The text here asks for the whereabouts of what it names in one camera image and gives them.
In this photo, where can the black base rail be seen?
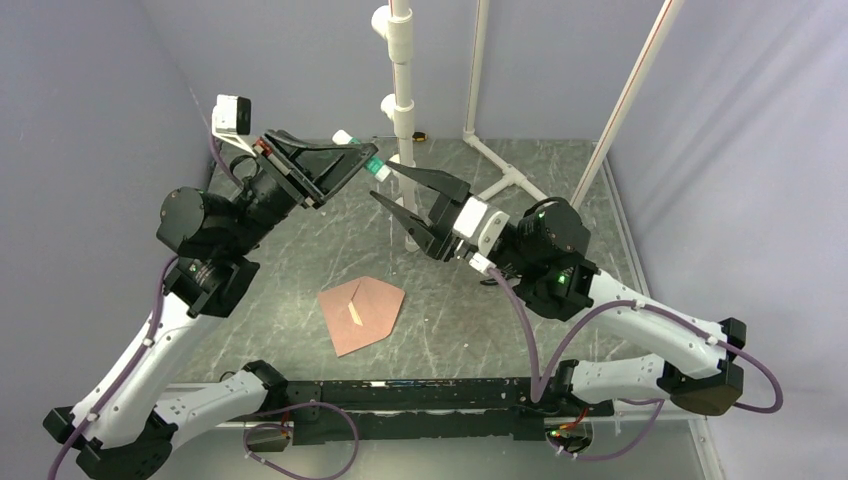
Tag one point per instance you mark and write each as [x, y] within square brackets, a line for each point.
[408, 409]

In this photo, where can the cream paper letter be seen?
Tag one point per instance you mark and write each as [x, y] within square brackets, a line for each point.
[354, 314]

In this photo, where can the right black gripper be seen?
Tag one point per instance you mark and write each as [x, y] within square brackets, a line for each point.
[437, 240]

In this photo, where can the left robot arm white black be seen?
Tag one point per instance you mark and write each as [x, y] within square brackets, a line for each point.
[124, 428]

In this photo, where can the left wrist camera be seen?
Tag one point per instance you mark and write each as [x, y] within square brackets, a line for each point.
[231, 120]

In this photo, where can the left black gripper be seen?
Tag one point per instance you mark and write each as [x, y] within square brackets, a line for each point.
[310, 173]

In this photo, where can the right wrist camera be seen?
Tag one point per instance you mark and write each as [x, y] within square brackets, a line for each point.
[478, 226]

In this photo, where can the white PVC pipe frame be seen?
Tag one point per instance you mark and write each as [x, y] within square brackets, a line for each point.
[394, 23]

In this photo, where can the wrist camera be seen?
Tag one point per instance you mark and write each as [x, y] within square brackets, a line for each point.
[231, 120]
[478, 226]

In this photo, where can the pink brown envelope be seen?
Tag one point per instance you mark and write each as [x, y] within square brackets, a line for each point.
[378, 303]

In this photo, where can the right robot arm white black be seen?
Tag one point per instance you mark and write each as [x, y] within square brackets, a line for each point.
[541, 262]

